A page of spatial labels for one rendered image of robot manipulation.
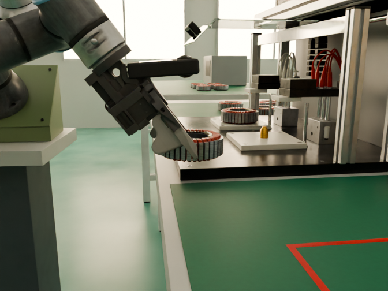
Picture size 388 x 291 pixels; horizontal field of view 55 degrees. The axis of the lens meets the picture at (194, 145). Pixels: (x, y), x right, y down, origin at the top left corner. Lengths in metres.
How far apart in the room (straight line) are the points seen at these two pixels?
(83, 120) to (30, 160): 4.72
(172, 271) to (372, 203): 0.34
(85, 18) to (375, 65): 0.66
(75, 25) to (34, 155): 0.47
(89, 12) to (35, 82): 0.61
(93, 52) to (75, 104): 5.11
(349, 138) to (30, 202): 0.82
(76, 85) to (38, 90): 4.51
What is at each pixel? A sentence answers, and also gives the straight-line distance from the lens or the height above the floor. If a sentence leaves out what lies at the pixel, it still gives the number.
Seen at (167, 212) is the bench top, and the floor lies 0.75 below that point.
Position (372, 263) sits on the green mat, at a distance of 0.46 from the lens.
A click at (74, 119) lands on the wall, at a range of 5.72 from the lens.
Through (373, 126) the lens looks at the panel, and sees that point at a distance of 0.97.
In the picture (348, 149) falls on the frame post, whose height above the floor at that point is 0.80.
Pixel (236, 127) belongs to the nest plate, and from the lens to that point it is 1.05.
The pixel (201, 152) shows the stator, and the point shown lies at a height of 0.82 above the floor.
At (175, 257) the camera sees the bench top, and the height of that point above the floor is 0.75.
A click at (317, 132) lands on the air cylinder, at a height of 0.80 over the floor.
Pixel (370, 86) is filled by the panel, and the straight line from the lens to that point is 0.98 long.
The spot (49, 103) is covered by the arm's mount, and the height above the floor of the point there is 0.85.
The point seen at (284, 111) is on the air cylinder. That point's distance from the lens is 1.13.
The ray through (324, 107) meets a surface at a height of 0.85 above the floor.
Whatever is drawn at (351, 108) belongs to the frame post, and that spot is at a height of 0.87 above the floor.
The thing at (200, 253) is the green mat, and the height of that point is 0.75.
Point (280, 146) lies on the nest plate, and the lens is 0.84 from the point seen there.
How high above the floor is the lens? 0.96
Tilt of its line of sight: 13 degrees down
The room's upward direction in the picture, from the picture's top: straight up
